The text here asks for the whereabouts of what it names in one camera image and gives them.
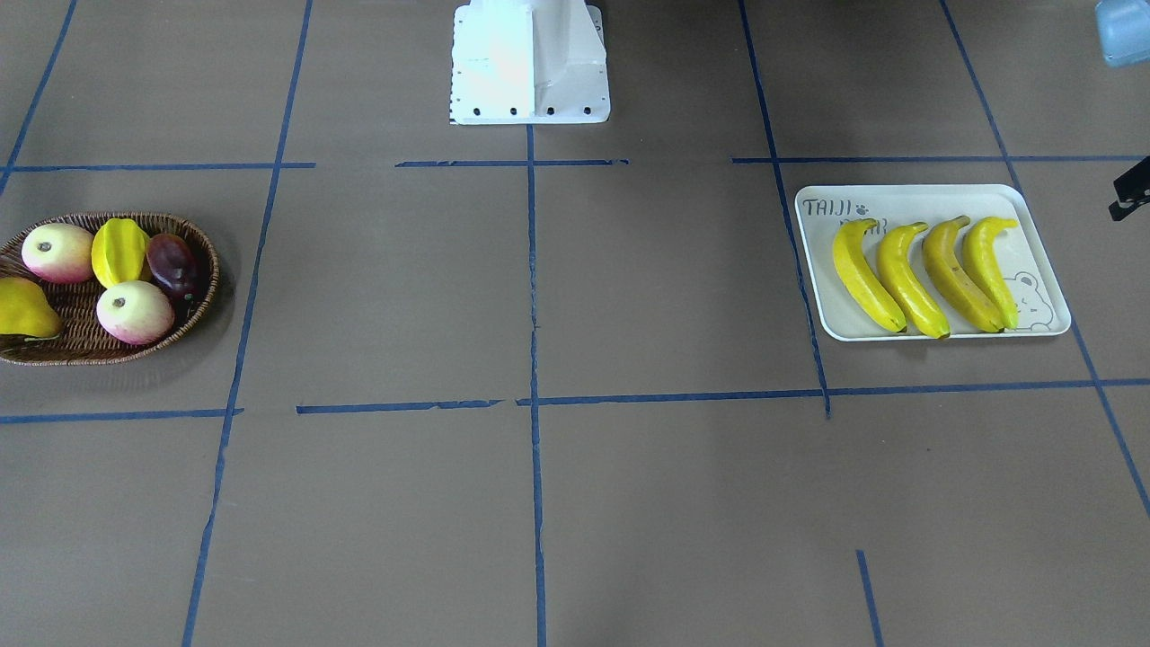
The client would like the yellow banana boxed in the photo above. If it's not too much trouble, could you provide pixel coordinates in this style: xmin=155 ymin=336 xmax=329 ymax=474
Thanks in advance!
xmin=963 ymin=217 xmax=1019 ymax=329
xmin=876 ymin=222 xmax=951 ymax=340
xmin=831 ymin=217 xmax=909 ymax=334
xmin=923 ymin=216 xmax=1004 ymax=334

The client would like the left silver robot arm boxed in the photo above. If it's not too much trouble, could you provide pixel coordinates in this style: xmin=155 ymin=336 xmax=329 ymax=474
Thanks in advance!
xmin=1095 ymin=1 xmax=1149 ymax=222

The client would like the white bear tray plate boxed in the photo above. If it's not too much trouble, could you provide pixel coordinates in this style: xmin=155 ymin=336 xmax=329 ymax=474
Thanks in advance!
xmin=794 ymin=184 xmax=1072 ymax=342

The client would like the brown wicker basket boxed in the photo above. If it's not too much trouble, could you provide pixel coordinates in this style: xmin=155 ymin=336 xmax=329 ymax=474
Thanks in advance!
xmin=1 ymin=210 xmax=222 ymax=365

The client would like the dark purple fruit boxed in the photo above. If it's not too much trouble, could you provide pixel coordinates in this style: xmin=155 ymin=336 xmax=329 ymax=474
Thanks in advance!
xmin=146 ymin=233 xmax=199 ymax=305

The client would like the pink apple near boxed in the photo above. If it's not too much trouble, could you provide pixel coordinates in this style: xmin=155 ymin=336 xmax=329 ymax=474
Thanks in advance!
xmin=97 ymin=282 xmax=176 ymax=347

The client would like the pink apple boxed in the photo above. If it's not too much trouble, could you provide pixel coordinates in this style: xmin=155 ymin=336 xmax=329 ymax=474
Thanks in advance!
xmin=21 ymin=224 xmax=94 ymax=284
xmin=97 ymin=282 xmax=176 ymax=347

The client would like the yellow star fruit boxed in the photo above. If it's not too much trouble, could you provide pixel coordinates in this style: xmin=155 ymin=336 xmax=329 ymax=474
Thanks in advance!
xmin=91 ymin=218 xmax=151 ymax=288

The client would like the pink apple far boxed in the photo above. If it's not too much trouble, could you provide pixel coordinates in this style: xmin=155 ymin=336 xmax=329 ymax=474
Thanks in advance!
xmin=21 ymin=224 xmax=94 ymax=284

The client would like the white pedestal column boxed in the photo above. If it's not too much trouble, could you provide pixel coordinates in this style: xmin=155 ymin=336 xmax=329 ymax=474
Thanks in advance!
xmin=449 ymin=1 xmax=612 ymax=126

